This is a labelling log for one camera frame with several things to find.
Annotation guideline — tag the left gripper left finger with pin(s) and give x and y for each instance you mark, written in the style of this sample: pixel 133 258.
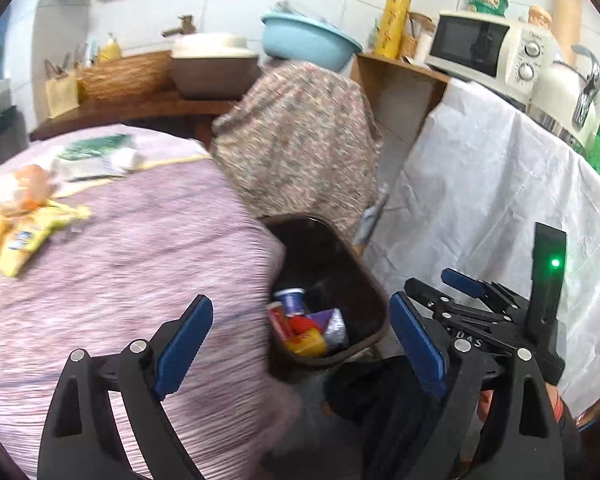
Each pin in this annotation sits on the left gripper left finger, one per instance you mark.
pixel 80 437

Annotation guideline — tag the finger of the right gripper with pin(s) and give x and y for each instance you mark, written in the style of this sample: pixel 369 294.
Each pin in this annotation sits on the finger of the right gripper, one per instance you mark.
pixel 463 283

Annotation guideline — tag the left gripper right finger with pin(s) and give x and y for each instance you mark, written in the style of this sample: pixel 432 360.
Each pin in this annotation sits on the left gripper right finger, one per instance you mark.
pixel 464 361

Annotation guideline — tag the yellow cylindrical snack can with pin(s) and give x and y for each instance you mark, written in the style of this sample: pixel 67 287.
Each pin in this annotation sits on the yellow cylindrical snack can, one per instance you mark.
pixel 309 344

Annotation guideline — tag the white orange drink bottle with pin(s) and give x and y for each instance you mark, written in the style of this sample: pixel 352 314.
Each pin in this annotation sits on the white orange drink bottle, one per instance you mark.
pixel 24 190

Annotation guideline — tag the red foam fruit net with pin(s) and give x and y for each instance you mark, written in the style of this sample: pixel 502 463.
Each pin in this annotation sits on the red foam fruit net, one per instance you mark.
pixel 300 324

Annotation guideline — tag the dark brown trash bin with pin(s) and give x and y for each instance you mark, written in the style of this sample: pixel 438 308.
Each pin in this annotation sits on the dark brown trash bin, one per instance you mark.
pixel 321 261

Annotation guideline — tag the right hand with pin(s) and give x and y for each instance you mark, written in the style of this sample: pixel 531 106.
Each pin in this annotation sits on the right hand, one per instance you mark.
pixel 485 399

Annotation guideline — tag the white plastic sheet cover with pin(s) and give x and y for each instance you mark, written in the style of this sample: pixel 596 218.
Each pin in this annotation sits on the white plastic sheet cover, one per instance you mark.
pixel 481 175

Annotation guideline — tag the purple striped tablecloth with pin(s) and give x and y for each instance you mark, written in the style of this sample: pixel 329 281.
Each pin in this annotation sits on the purple striped tablecloth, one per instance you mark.
pixel 154 241

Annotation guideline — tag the white electric kettle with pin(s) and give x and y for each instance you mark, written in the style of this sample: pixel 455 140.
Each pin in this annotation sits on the white electric kettle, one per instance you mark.
pixel 561 97

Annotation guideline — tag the yellow biscuit packet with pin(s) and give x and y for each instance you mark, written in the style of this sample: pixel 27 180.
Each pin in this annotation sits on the yellow biscuit packet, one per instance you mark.
pixel 29 233

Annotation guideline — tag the floral cloth cover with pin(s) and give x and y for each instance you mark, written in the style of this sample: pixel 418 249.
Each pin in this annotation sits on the floral cloth cover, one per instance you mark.
pixel 303 140

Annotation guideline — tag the white microwave oven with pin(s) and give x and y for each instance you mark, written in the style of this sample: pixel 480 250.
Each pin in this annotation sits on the white microwave oven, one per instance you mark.
pixel 504 56

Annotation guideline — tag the yellow wrapped roll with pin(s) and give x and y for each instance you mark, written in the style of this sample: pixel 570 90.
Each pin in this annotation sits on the yellow wrapped roll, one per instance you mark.
pixel 391 28

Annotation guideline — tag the green white milk carton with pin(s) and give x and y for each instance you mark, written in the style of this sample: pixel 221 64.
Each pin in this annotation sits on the green white milk carton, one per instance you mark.
pixel 97 158

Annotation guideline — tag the light blue plastic basin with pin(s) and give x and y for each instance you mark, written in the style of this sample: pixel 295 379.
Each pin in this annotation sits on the light blue plastic basin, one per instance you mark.
pixel 294 37

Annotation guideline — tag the dark wooden counter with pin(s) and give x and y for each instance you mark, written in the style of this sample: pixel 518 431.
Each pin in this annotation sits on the dark wooden counter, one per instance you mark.
pixel 163 111

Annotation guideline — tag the bamboo chopstick holder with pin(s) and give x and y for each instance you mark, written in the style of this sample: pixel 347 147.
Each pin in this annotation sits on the bamboo chopstick holder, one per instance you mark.
pixel 62 94

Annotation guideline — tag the brown white sink basin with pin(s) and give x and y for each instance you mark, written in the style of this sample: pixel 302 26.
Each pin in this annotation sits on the brown white sink basin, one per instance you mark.
pixel 214 66

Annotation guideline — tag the woven wicker basket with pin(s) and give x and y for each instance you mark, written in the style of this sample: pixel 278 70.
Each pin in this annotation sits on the woven wicker basket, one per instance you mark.
pixel 135 75

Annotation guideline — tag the bronze faucet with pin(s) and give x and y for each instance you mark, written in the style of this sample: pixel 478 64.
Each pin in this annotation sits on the bronze faucet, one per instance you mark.
pixel 186 27

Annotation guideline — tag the yellow soap dispenser bottle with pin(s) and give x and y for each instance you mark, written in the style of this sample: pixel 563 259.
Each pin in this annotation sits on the yellow soap dispenser bottle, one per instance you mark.
pixel 109 51

